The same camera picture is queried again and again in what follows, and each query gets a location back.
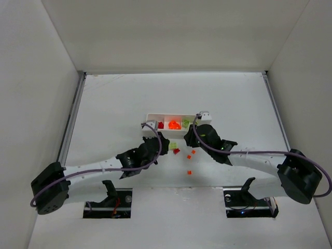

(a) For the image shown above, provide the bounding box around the small red lego piece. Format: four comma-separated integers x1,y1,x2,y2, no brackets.
173,148,180,155

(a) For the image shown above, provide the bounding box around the orange round lego disc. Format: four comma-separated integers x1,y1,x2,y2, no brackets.
168,120,182,130

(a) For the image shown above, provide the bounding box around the red half-round lego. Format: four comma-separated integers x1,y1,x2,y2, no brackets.
158,122,164,129

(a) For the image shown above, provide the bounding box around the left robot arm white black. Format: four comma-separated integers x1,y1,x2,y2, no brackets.
30,132,170,215

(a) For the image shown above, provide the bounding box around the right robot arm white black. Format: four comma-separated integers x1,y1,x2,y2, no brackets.
184,124,322,204

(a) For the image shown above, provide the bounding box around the white three-compartment tray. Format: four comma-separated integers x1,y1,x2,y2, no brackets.
146,114,195,139

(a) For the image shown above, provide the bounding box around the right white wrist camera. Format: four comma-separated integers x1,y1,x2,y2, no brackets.
199,111,212,124

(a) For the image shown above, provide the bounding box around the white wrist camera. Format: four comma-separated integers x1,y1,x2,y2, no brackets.
142,120,158,137
199,111,212,124

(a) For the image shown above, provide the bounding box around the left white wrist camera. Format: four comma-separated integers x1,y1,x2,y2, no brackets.
142,120,158,137

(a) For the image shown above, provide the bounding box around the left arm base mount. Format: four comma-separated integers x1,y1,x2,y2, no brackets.
82,180,133,219

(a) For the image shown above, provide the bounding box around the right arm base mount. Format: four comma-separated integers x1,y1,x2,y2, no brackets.
223,177,279,218

